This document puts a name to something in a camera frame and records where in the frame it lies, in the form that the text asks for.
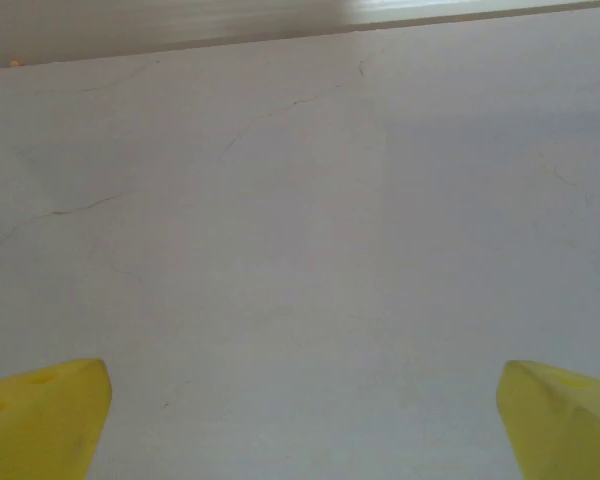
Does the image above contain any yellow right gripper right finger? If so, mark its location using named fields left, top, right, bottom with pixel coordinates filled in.
left=496, top=359, right=600, bottom=480

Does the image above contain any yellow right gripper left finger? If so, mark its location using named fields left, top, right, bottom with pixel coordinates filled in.
left=0, top=357, right=113, bottom=480

